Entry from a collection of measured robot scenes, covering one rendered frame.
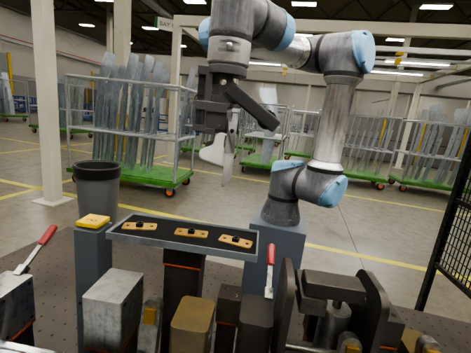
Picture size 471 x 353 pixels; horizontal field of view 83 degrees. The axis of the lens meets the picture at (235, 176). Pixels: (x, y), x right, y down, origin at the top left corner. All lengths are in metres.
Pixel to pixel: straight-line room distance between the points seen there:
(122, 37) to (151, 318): 7.81
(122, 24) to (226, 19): 7.75
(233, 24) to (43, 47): 3.78
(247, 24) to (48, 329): 1.10
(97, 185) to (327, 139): 2.74
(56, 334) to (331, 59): 1.24
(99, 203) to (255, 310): 2.86
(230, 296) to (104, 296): 0.25
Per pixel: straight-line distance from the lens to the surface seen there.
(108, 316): 0.62
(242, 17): 0.49
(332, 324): 0.64
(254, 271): 1.04
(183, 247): 0.65
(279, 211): 0.97
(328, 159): 0.88
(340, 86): 0.88
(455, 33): 6.94
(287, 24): 0.59
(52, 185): 4.32
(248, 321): 0.60
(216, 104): 0.47
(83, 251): 0.82
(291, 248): 0.98
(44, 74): 4.16
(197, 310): 0.61
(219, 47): 0.48
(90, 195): 3.30
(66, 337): 1.16
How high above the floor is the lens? 1.48
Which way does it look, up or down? 14 degrees down
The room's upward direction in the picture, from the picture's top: 6 degrees clockwise
